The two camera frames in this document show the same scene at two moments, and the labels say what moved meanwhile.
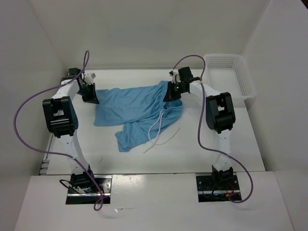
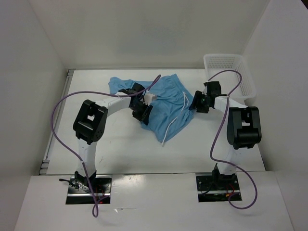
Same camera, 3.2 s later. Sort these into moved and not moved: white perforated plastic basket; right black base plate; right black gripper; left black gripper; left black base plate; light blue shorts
Moved: left black gripper; light blue shorts; right black gripper
Not moved: left black base plate; white perforated plastic basket; right black base plate
